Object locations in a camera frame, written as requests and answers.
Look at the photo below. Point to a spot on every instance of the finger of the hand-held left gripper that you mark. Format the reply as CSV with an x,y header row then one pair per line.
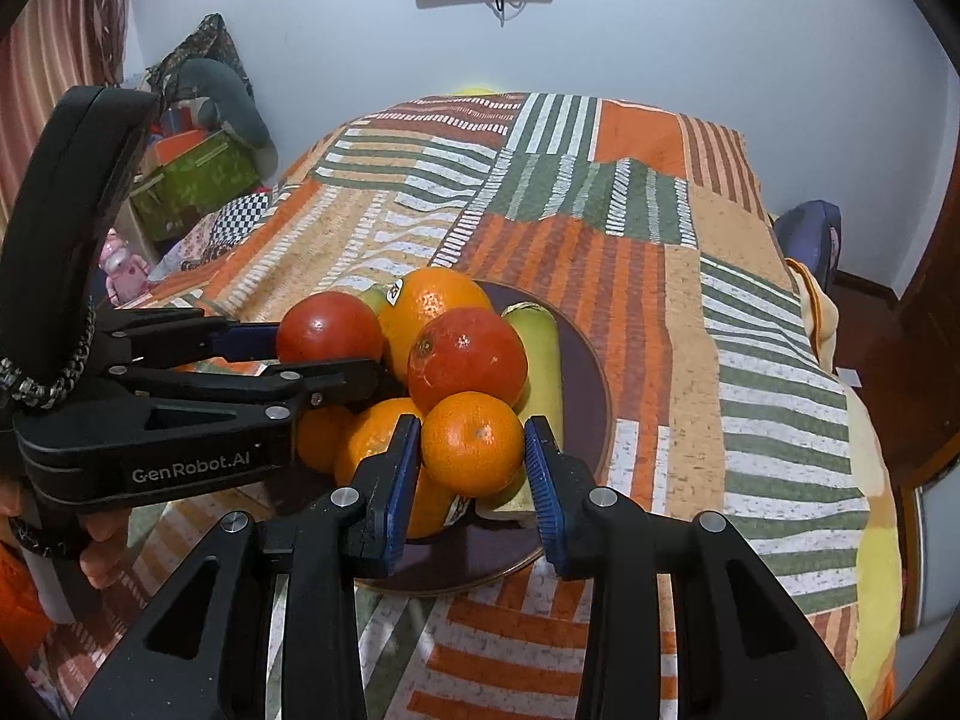
x,y
337,382
247,341

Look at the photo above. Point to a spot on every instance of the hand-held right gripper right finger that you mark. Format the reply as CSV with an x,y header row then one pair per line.
x,y
544,495

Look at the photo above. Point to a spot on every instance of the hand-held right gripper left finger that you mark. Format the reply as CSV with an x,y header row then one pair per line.
x,y
401,487

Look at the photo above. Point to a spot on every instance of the red tomato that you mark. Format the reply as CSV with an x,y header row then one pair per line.
x,y
330,330
465,360

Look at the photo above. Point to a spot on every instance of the large orange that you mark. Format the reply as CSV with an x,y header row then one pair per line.
x,y
442,300
371,442

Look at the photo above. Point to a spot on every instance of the small tangerine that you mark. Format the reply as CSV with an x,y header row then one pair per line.
x,y
471,442
322,435

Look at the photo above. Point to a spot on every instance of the purple round plate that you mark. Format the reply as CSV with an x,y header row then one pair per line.
x,y
589,405

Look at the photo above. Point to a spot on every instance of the pale green banana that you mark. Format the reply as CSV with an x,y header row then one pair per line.
x,y
540,367

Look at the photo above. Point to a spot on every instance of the person's left hand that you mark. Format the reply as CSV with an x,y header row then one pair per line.
x,y
101,547

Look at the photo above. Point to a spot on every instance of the pink toy figure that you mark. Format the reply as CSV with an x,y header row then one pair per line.
x,y
124,266

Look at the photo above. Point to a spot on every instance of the pink floral sheet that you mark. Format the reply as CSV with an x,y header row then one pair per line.
x,y
191,247

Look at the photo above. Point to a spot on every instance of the orange box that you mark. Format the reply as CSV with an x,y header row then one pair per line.
x,y
176,146

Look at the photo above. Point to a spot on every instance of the black white checkered cloth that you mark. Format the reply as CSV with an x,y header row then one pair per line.
x,y
244,214

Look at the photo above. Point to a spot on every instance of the green patterned box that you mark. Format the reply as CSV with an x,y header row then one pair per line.
x,y
202,180

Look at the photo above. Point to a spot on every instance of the striped red curtain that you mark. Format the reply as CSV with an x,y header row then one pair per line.
x,y
52,30

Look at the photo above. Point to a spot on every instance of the grey plush pillow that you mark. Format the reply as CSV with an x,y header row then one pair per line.
x,y
232,97

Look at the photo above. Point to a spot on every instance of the dark floral cloth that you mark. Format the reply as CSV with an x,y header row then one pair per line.
x,y
202,41

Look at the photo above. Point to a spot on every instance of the striped patchwork blanket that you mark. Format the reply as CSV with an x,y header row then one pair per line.
x,y
675,315

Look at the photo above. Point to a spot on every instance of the yellow round object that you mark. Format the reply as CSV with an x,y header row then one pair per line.
x,y
476,91

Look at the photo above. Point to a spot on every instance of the white paper slip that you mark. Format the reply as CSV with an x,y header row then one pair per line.
x,y
849,376

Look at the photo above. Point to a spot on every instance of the grey purple backpack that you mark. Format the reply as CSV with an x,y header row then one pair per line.
x,y
810,240

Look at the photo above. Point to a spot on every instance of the brown wooden door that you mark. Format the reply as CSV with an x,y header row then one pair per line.
x,y
937,352

